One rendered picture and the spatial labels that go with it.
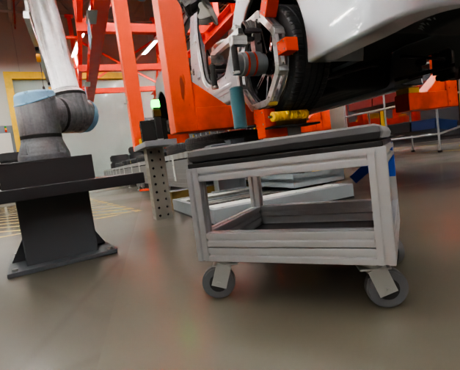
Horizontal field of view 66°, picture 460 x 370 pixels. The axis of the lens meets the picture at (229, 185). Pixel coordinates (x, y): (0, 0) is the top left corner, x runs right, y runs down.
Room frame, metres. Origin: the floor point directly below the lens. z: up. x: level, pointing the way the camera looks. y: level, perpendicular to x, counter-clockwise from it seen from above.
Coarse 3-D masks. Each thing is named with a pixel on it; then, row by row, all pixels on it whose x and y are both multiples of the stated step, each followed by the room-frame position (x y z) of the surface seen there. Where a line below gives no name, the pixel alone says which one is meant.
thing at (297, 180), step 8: (264, 176) 2.26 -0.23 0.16; (272, 176) 2.17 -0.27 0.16; (280, 176) 2.08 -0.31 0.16; (288, 176) 2.00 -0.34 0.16; (296, 176) 1.97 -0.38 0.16; (304, 176) 1.99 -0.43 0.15; (312, 176) 2.01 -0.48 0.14; (320, 176) 2.03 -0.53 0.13; (328, 176) 2.05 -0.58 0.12; (336, 176) 2.07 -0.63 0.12; (264, 184) 2.27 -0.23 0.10; (272, 184) 2.18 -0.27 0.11; (280, 184) 2.09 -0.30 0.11; (288, 184) 2.01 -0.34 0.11; (296, 184) 1.96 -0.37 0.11; (304, 184) 1.99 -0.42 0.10; (312, 184) 2.00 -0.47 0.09
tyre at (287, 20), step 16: (288, 16) 1.96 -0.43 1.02; (288, 32) 1.96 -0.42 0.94; (304, 32) 1.94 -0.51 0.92; (304, 48) 1.94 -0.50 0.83; (304, 64) 1.95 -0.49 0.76; (320, 64) 1.98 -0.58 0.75; (288, 80) 2.01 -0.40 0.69; (304, 80) 1.98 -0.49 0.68; (320, 80) 2.02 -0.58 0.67; (288, 96) 2.03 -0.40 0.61; (304, 96) 2.05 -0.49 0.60; (320, 96) 2.10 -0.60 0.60
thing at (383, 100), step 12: (384, 96) 5.53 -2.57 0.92; (348, 108) 6.16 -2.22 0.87; (360, 108) 5.94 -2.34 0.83; (372, 108) 5.90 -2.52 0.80; (384, 108) 5.48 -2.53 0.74; (420, 120) 5.04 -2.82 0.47; (432, 120) 4.89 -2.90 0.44; (444, 120) 4.96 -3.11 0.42; (456, 120) 5.10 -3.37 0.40; (396, 132) 5.38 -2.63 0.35; (408, 132) 5.29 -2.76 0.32; (420, 132) 5.33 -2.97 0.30; (432, 132) 5.37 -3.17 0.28; (444, 132) 4.83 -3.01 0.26
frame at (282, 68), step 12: (264, 24) 2.02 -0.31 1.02; (276, 24) 1.99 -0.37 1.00; (276, 36) 1.93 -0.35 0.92; (240, 48) 2.35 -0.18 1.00; (276, 48) 1.94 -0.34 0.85; (276, 60) 1.95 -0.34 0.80; (276, 72) 1.96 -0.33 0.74; (240, 84) 2.39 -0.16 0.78; (276, 84) 1.99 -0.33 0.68; (252, 96) 2.35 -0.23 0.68; (276, 96) 2.07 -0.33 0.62; (252, 108) 2.26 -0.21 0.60; (264, 108) 2.21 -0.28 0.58
